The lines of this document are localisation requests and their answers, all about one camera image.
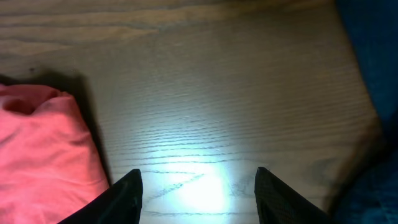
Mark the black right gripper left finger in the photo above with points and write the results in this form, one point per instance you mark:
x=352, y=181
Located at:
x=121, y=203

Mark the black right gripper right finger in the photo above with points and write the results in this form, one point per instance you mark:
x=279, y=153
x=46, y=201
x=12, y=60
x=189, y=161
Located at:
x=277, y=203

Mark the orange printed t-shirt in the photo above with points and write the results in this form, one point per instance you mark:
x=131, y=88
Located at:
x=50, y=166

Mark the dark blue denim garment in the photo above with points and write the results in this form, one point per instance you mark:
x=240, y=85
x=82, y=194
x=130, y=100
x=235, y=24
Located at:
x=371, y=26

